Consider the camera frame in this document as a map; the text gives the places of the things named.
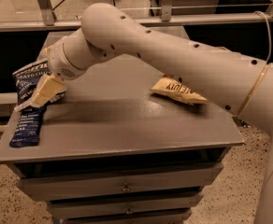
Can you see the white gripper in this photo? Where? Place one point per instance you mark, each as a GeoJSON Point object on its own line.
{"type": "Point", "coordinates": [59, 62]}

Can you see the blue chip bag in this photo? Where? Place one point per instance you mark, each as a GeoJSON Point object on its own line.
{"type": "Point", "coordinates": [27, 77]}

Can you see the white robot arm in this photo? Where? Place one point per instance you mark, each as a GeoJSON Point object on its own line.
{"type": "Point", "coordinates": [241, 85]}

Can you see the blue rxbar blueberry bar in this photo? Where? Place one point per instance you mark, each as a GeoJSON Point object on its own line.
{"type": "Point", "coordinates": [28, 128]}

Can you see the brown sea salt chip bag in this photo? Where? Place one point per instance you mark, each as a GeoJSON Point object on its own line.
{"type": "Point", "coordinates": [173, 89]}

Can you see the grey drawer cabinet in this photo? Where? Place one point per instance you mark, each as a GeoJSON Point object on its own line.
{"type": "Point", "coordinates": [110, 122]}

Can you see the top grey drawer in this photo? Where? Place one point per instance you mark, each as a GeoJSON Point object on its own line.
{"type": "Point", "coordinates": [103, 184]}

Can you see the grey drawer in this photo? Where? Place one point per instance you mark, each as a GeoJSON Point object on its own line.
{"type": "Point", "coordinates": [125, 206]}
{"type": "Point", "coordinates": [153, 217]}
{"type": "Point", "coordinates": [103, 184]}

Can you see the middle grey drawer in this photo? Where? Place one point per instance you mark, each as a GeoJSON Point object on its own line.
{"type": "Point", "coordinates": [125, 206]}

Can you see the bottom grey drawer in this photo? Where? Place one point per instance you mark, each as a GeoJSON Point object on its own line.
{"type": "Point", "coordinates": [153, 217]}

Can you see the metal railing frame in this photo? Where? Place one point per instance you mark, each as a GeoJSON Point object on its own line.
{"type": "Point", "coordinates": [30, 15]}

